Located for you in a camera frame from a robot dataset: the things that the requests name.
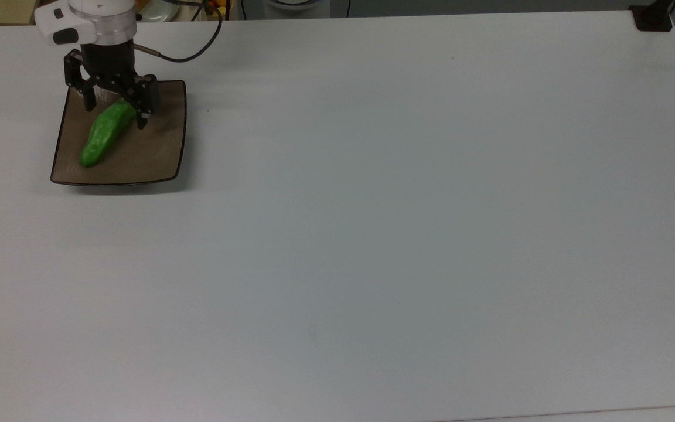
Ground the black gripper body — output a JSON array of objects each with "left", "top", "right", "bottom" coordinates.
[{"left": 63, "top": 42, "right": 160, "bottom": 101}]

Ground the green chili pepper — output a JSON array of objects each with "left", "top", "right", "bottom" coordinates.
[{"left": 79, "top": 98, "right": 138, "bottom": 168}]

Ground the brown square ceramic plate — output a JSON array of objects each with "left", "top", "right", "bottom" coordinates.
[{"left": 50, "top": 80, "right": 188, "bottom": 187}]

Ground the clear glass dish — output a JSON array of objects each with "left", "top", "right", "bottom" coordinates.
[{"left": 137, "top": 0, "right": 181, "bottom": 23}]

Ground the white round device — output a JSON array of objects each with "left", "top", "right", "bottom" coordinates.
[{"left": 264, "top": 0, "right": 333, "bottom": 19}]

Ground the black table clamp base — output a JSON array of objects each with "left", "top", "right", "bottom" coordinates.
[{"left": 629, "top": 0, "right": 675, "bottom": 33}]

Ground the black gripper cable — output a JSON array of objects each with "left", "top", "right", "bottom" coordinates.
[{"left": 132, "top": 0, "right": 224, "bottom": 63}]

